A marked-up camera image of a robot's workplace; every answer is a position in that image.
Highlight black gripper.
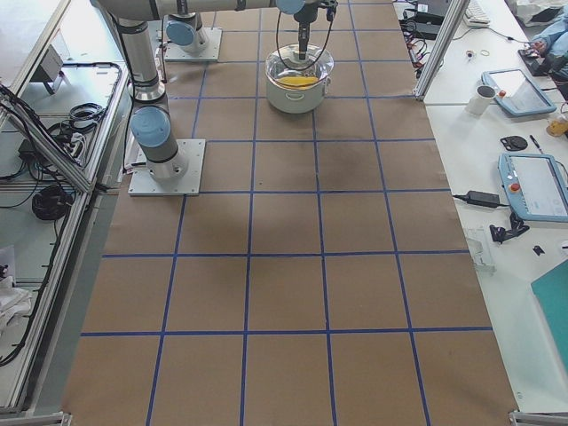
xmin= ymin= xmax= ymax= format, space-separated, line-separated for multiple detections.
xmin=293 ymin=0 xmax=319 ymax=60

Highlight yellow corn cob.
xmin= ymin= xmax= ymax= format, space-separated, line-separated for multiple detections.
xmin=277 ymin=75 xmax=320 ymax=90

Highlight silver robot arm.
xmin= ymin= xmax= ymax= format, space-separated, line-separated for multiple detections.
xmin=165 ymin=13 xmax=209 ymax=53
xmin=92 ymin=1 xmax=336 ymax=179

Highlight white mug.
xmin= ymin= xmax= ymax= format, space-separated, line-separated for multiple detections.
xmin=465 ymin=84 xmax=496 ymax=116

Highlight upper blue teach pendant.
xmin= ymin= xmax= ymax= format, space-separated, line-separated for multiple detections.
xmin=481 ymin=68 xmax=556 ymax=117

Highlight blue teach pendant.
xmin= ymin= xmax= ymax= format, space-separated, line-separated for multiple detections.
xmin=481 ymin=68 xmax=556 ymax=117
xmin=497 ymin=153 xmax=567 ymax=223

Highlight small black power brick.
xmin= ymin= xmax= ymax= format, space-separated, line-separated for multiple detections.
xmin=465 ymin=190 xmax=508 ymax=209

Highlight lower blue teach pendant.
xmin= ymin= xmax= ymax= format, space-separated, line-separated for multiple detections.
xmin=497 ymin=153 xmax=567 ymax=223

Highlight teal cutting mat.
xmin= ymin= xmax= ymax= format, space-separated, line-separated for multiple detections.
xmin=531 ymin=261 xmax=567 ymax=369

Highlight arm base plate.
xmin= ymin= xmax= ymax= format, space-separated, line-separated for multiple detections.
xmin=165 ymin=24 xmax=222 ymax=62
xmin=128 ymin=139 xmax=206 ymax=196

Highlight aluminium frame post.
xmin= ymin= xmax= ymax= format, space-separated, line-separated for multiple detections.
xmin=414 ymin=0 xmax=469 ymax=100

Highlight coiled black cables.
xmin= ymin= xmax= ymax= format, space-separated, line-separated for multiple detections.
xmin=30 ymin=184 xmax=75 ymax=223

